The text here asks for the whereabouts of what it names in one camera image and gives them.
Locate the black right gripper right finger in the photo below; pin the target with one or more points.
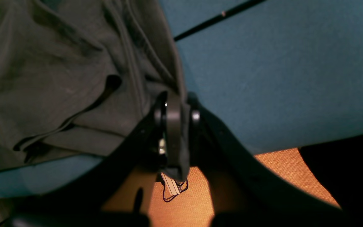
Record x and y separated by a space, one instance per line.
244 192

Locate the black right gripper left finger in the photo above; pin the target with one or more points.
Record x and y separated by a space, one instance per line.
115 193

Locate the grey T-shirt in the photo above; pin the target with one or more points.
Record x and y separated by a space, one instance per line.
77 76

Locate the blue table cloth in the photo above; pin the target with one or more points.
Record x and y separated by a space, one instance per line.
283 74

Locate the aluminium frame post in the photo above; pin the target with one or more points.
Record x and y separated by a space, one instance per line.
174 187

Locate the black cable tie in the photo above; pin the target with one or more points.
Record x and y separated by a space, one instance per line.
218 18

